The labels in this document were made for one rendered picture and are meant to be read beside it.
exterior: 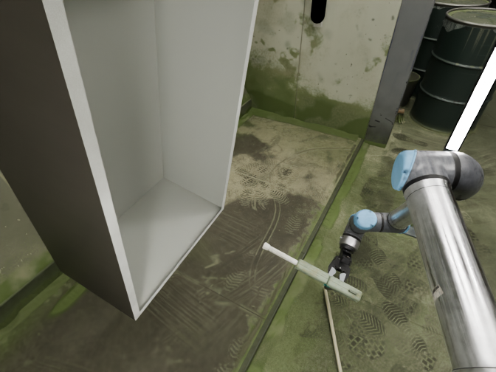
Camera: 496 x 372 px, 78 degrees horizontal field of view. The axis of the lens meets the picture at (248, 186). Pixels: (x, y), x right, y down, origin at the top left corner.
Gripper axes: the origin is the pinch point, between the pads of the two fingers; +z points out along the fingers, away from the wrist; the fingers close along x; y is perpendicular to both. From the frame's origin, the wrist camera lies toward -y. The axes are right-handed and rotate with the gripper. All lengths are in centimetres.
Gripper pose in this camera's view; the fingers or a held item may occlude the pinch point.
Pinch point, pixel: (332, 286)
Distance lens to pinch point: 153.3
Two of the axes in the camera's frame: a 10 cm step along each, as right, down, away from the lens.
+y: 0.5, 3.6, 9.3
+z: -4.7, 8.3, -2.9
